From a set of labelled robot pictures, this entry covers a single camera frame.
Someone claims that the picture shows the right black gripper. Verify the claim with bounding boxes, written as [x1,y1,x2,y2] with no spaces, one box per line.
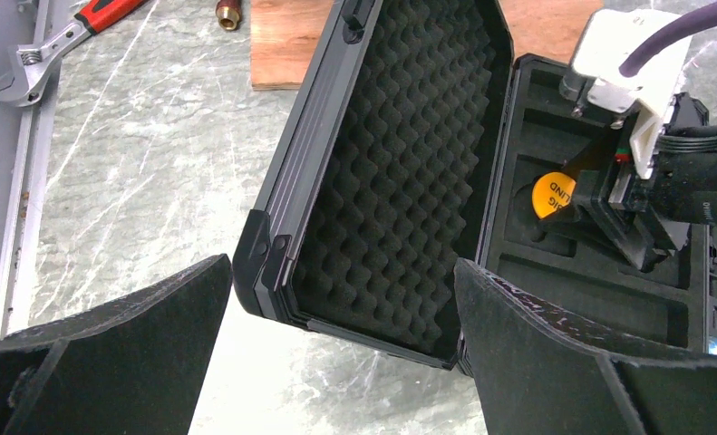
[538,92,717,272]

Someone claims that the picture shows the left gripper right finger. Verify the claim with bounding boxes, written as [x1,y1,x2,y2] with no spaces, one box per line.
[454,259,717,434]

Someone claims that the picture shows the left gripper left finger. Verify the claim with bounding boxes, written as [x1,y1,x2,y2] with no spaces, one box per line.
[0,255,232,434]

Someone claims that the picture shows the orange big blind button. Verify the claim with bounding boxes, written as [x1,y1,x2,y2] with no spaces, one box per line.
[531,171,577,219]

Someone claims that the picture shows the black foam-lined poker case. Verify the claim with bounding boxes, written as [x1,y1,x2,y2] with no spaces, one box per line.
[233,1,717,373]

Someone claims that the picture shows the wooden board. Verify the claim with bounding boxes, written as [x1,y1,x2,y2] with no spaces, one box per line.
[248,0,603,91]

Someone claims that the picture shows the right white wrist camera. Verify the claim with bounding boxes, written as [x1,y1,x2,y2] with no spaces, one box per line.
[559,8,692,179]

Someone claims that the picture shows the brown wooden-handled brass tool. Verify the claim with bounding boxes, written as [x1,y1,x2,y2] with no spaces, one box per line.
[215,0,242,31]

